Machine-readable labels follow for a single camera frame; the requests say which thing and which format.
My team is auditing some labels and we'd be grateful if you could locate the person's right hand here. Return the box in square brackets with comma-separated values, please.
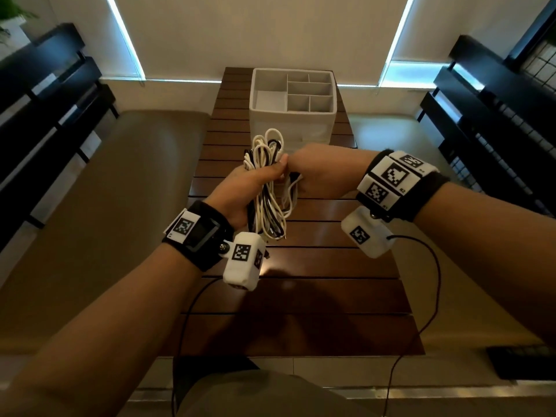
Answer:
[286, 142, 379, 200]

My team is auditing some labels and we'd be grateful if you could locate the person's left hand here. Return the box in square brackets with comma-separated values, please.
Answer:
[204, 153, 290, 231]

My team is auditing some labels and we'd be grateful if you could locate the white drawer organizer box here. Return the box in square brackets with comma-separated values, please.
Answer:
[248, 68, 338, 153]

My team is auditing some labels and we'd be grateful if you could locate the person's left forearm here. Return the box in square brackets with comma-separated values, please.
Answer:
[0, 243, 203, 417]

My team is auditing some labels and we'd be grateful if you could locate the person's right forearm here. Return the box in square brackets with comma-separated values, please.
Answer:
[415, 182, 556, 348]

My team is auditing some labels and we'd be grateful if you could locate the person's dark trouser leg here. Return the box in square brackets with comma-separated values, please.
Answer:
[172, 356, 261, 409]

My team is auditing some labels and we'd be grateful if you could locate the black left wristband with markers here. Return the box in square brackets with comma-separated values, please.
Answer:
[163, 200, 235, 272]

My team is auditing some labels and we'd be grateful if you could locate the black wristband with markers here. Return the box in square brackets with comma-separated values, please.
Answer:
[356, 149, 451, 223]
[163, 200, 235, 272]

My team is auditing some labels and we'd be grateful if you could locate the black right wristband with markers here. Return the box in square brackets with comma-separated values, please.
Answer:
[356, 149, 451, 223]

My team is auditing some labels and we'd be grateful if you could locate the wooden slatted table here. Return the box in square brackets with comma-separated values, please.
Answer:
[160, 67, 426, 357]

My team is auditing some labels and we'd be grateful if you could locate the beige roller blind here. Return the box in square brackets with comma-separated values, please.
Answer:
[104, 0, 416, 88]
[25, 0, 145, 79]

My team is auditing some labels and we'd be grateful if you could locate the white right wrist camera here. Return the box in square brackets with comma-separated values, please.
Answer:
[341, 207, 397, 259]

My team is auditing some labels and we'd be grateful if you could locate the thin black camera wire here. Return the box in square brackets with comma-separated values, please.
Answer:
[172, 277, 222, 417]
[382, 234, 442, 417]

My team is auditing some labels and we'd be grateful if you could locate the wire mesh panel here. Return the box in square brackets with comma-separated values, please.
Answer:
[449, 38, 556, 213]

